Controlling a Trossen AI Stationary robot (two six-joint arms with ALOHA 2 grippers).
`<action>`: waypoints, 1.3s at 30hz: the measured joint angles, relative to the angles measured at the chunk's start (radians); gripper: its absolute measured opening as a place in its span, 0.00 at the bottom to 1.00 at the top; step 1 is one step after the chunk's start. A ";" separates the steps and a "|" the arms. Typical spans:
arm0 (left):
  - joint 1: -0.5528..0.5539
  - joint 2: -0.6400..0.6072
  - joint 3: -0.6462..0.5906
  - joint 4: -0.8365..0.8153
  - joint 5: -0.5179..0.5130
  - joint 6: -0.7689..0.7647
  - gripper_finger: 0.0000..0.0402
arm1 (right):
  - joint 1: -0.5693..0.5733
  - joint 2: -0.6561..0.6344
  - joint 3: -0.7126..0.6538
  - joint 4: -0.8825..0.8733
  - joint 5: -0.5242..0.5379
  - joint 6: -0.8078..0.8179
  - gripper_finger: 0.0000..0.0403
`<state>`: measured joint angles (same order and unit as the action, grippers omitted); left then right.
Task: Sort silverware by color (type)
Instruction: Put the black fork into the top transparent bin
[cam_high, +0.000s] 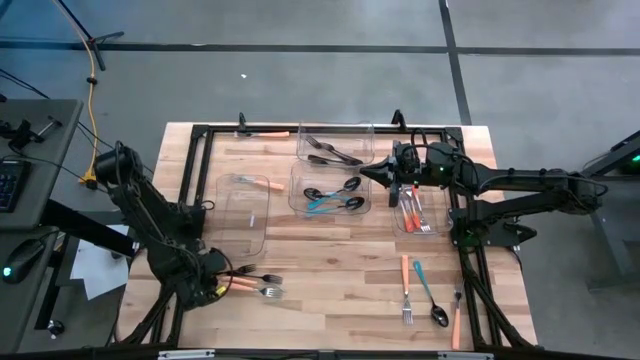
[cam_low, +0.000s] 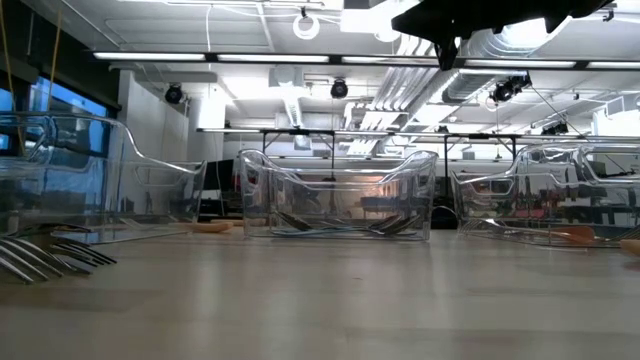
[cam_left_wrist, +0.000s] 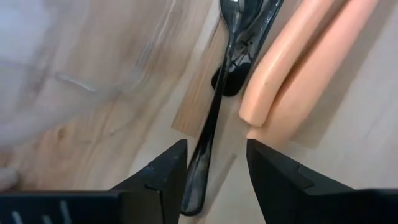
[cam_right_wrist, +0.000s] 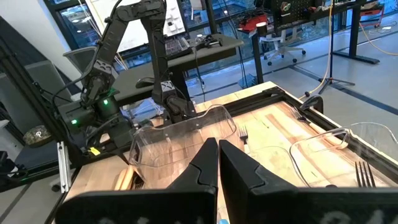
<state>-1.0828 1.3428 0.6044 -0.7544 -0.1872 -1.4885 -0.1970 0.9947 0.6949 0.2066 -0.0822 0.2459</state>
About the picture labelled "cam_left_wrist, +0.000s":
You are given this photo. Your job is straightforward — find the black fork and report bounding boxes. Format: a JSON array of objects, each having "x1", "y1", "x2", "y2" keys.
[
  {"x1": 210, "y1": 0, "x2": 286, "y2": 98},
  {"x1": 180, "y1": 0, "x2": 265, "y2": 217}
]

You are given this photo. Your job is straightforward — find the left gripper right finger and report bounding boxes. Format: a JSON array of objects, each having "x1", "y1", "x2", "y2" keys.
[{"x1": 247, "y1": 139, "x2": 321, "y2": 224}]

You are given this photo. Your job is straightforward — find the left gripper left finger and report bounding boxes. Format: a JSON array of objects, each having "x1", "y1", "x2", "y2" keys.
[{"x1": 118, "y1": 139, "x2": 189, "y2": 224}]

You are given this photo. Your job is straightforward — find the clear plastic bin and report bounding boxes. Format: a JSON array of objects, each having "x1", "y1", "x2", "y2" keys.
[{"x1": 0, "y1": 0, "x2": 181, "y2": 103}]

